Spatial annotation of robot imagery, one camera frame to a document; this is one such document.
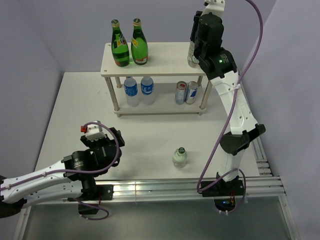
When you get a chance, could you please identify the clear soda bottle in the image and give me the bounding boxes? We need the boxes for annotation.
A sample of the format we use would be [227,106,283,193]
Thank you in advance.
[187,41,199,68]
[172,147,188,168]

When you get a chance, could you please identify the blue label water bottle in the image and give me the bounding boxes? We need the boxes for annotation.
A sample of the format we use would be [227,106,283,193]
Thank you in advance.
[140,76,156,106]
[124,76,140,107]

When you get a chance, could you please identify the green glass bottle front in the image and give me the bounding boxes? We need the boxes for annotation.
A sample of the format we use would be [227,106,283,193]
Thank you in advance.
[131,18,149,65]

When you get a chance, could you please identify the green glass bottle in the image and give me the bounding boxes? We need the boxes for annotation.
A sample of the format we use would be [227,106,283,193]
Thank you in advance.
[131,18,149,65]
[111,19,130,67]

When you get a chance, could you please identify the clear soda bottle front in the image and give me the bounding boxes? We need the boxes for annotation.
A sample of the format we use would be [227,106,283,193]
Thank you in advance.
[172,147,188,168]

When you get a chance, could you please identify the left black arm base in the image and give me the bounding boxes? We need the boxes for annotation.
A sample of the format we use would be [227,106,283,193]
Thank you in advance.
[67,184,114,221]

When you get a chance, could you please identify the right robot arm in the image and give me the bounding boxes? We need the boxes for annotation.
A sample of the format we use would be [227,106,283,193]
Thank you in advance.
[194,13,266,195]

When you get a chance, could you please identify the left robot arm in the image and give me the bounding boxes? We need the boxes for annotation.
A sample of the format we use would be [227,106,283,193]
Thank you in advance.
[0,122,125,218]

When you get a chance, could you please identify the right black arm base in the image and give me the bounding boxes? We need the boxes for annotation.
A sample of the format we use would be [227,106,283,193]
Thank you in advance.
[199,176,246,212]

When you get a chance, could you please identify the white two-tier shelf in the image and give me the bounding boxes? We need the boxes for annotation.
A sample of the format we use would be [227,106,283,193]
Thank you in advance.
[100,42,211,117]

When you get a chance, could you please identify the silver blue energy drink can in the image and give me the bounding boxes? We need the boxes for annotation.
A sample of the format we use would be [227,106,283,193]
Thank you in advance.
[185,81,199,105]

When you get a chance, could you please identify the light blue drink can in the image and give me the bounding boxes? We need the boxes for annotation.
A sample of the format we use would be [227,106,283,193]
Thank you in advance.
[175,81,187,105]

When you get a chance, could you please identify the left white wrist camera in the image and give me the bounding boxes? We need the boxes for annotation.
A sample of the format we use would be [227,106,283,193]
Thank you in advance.
[80,120,106,142]

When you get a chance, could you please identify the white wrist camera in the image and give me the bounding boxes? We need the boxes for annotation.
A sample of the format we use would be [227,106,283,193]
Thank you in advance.
[80,120,106,142]
[201,0,226,18]

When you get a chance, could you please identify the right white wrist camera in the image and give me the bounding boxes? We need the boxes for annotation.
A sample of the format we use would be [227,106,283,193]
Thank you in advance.
[201,0,226,18]

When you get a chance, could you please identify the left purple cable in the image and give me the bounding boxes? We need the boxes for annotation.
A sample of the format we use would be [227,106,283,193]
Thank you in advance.
[0,121,123,221]

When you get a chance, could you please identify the aluminium front rail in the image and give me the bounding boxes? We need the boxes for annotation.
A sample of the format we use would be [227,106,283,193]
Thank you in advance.
[25,177,286,207]

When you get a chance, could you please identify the aluminium rail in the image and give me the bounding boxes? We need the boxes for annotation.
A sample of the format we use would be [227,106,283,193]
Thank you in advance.
[25,177,286,207]
[231,70,286,191]

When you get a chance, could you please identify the aluminium right rail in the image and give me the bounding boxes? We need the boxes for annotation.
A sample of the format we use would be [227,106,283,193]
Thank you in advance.
[231,70,286,191]

